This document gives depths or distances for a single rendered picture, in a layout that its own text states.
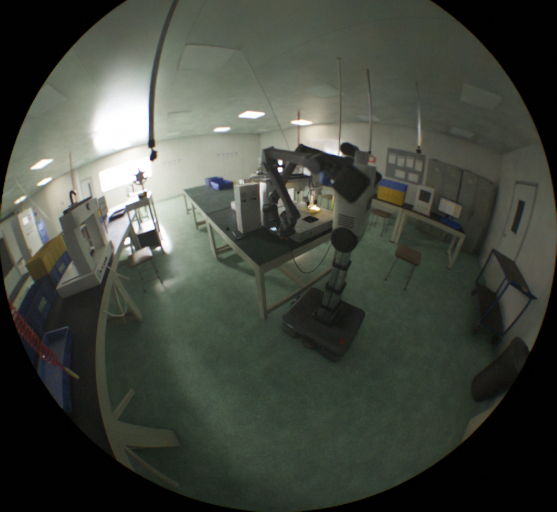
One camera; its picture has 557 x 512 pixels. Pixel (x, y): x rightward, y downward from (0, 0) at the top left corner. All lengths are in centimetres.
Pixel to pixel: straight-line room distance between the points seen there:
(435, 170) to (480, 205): 150
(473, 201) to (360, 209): 436
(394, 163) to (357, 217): 460
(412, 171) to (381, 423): 519
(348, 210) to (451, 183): 419
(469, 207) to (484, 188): 68
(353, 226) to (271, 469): 174
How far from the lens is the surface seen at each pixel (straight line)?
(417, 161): 527
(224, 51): 220
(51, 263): 244
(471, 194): 495
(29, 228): 550
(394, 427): 176
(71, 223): 163
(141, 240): 328
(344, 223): 89
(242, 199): 153
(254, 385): 152
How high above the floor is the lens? 149
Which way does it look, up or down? 27 degrees down
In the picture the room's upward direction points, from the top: straight up
